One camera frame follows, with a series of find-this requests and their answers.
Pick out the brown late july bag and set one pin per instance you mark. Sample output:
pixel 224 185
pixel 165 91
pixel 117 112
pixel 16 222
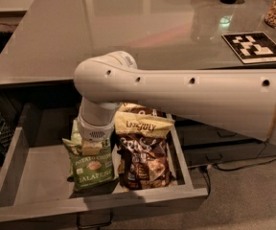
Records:
pixel 143 146
pixel 140 109

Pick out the open grey top drawer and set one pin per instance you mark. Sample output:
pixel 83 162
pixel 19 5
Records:
pixel 33 181

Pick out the grey counter cabinet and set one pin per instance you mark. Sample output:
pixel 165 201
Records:
pixel 54 36

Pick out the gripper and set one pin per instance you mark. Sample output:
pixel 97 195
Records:
pixel 95 132

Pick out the rear brown Late July bag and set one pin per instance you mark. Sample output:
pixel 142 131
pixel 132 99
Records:
pixel 140 109

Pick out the front brown Late July bag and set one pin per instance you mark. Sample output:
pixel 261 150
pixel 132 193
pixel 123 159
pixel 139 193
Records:
pixel 143 146

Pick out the green jalapeno chip bag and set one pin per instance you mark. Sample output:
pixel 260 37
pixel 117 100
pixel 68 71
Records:
pixel 89 170

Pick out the black white fiducial marker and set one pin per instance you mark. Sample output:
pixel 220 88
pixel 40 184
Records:
pixel 255 47

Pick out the black drawer handle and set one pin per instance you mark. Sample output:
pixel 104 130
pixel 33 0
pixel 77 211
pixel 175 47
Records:
pixel 90 221

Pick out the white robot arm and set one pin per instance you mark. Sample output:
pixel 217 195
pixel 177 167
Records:
pixel 243 101

